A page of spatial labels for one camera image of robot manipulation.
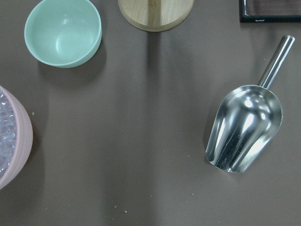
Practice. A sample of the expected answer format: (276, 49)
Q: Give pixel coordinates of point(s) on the metal wine glass rack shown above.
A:
(269, 11)

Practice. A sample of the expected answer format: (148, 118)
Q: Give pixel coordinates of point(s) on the pink bowl of ice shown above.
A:
(24, 138)

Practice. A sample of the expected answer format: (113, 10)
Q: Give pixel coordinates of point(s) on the metal ice scoop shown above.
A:
(247, 119)

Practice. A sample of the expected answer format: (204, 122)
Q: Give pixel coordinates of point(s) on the green ceramic bowl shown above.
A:
(63, 33)

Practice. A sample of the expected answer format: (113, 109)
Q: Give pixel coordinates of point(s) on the wooden cup stand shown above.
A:
(155, 15)

